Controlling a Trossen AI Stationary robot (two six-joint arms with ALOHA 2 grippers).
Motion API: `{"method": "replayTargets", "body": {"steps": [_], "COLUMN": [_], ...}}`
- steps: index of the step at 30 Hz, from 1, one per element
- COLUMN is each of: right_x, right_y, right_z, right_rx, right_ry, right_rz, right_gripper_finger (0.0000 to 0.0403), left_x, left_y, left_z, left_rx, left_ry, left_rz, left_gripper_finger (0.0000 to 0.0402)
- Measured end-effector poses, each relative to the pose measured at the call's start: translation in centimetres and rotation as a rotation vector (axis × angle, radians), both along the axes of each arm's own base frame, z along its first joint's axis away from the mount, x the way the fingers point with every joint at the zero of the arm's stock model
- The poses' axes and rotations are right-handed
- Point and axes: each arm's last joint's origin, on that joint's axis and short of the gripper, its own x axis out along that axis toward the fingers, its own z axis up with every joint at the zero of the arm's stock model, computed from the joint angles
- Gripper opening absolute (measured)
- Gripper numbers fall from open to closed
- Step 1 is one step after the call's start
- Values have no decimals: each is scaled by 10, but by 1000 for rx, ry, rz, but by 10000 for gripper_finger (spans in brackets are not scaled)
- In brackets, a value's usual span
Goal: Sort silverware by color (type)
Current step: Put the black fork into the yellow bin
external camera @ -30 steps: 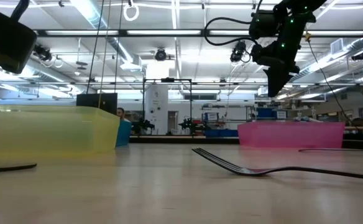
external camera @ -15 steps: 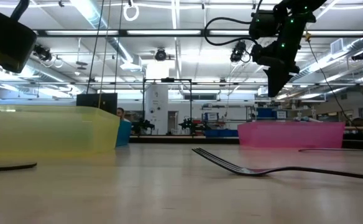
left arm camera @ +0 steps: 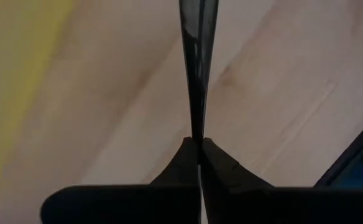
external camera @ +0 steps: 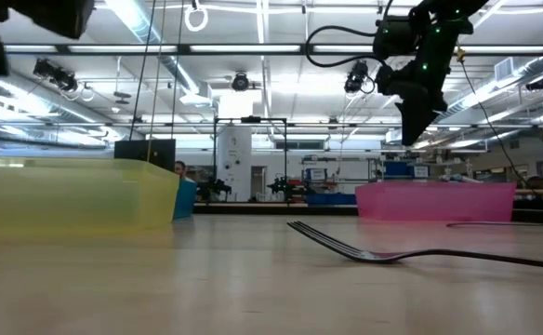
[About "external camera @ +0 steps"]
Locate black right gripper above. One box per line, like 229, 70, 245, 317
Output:
376, 50, 449, 146

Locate black fork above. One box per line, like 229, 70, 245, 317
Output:
286, 220, 543, 272

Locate blue background boxes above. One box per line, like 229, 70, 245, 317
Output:
382, 160, 430, 180

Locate red-pink plastic bin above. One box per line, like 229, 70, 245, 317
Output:
354, 181, 517, 222

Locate blue background crate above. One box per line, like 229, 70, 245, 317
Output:
306, 193, 357, 207

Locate white column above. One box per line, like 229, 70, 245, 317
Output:
216, 125, 253, 202

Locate person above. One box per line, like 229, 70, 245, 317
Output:
173, 160, 196, 183

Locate blue plastic bin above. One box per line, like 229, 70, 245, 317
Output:
173, 179, 198, 220

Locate black monitor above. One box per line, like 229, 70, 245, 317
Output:
113, 138, 178, 173

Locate yellow translucent plastic bin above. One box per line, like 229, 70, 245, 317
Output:
0, 156, 180, 238

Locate black ceiling device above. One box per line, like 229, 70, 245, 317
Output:
33, 59, 79, 93

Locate black overhead camera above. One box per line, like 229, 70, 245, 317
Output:
344, 59, 370, 94

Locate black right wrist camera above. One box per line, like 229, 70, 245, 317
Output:
372, 14, 417, 60

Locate white wall vent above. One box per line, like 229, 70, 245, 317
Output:
494, 57, 515, 83

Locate black right camera cable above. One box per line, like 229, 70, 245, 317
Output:
305, 25, 387, 69

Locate black background station frame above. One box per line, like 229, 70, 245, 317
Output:
213, 115, 288, 206

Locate white hanging ring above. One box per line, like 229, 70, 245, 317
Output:
183, 3, 209, 34

